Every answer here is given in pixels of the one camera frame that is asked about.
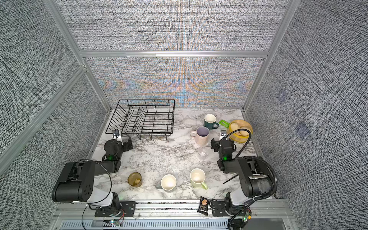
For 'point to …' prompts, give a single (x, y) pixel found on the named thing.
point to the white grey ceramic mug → (168, 183)
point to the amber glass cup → (134, 179)
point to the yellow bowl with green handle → (241, 136)
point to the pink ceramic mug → (201, 135)
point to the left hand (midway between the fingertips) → (124, 136)
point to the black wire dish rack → (143, 118)
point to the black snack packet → (203, 205)
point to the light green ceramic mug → (197, 178)
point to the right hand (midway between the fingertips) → (222, 134)
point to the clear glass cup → (202, 152)
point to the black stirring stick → (230, 178)
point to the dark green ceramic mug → (209, 121)
